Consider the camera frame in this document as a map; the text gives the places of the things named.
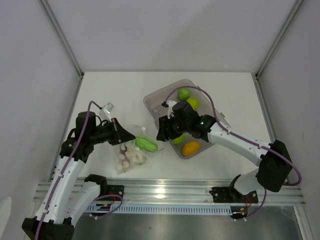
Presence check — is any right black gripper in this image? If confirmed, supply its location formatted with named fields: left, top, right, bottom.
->
left=156, top=113, right=190, bottom=142

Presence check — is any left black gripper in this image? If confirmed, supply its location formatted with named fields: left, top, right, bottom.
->
left=89, top=117, right=136, bottom=146

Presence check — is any green ridged toy gourd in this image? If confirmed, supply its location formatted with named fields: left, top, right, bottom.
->
left=135, top=136, right=158, bottom=153

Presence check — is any clear dotted zip top bag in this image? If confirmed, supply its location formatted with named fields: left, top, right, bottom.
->
left=114, top=125, right=156, bottom=174

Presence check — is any purple toy eggplant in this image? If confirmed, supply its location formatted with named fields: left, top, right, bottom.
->
left=116, top=146, right=133, bottom=172

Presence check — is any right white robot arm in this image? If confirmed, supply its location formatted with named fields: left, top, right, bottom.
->
left=156, top=100, right=292, bottom=202

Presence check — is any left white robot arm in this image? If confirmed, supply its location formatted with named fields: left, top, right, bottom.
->
left=22, top=111, right=135, bottom=240

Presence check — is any green toy apple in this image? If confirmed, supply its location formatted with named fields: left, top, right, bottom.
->
left=172, top=134, right=185, bottom=145

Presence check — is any clear grey plastic bin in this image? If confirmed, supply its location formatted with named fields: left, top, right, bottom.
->
left=142, top=79, right=231, bottom=160

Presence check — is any orange toy fruit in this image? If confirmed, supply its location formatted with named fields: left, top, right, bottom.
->
left=181, top=141, right=200, bottom=157

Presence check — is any green bumpy toy guava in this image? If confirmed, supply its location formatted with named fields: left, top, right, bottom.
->
left=177, top=88, right=191, bottom=101

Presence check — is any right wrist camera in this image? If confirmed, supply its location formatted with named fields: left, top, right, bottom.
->
left=161, top=100, right=177, bottom=119

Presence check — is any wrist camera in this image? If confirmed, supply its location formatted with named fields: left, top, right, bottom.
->
left=161, top=100, right=177, bottom=119
left=99, top=102, right=114, bottom=122

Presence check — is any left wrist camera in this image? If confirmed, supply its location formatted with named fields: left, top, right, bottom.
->
left=99, top=102, right=114, bottom=122

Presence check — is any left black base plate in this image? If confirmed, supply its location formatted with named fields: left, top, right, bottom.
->
left=106, top=185, right=125, bottom=203

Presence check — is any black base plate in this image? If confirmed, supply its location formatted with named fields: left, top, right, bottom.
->
left=209, top=186, right=259, bottom=204
left=106, top=185, right=125, bottom=203

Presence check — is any aluminium mounting rail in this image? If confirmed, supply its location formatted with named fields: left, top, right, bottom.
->
left=33, top=177, right=306, bottom=207

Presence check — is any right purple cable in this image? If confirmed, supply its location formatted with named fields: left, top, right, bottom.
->
left=161, top=86, right=303, bottom=186

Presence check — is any white slotted cable duct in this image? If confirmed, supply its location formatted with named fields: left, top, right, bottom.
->
left=83, top=203, right=233, bottom=216

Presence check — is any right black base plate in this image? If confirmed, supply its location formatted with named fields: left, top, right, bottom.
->
left=209, top=186, right=259, bottom=204

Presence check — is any left aluminium frame post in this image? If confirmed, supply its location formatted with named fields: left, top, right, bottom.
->
left=38, top=0, right=84, bottom=78

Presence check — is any aluminium frame post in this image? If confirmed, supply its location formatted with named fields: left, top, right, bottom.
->
left=255, top=0, right=307, bottom=80
left=38, top=0, right=84, bottom=78

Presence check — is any right aluminium frame post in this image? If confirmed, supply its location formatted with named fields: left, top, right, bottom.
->
left=255, top=0, right=307, bottom=80

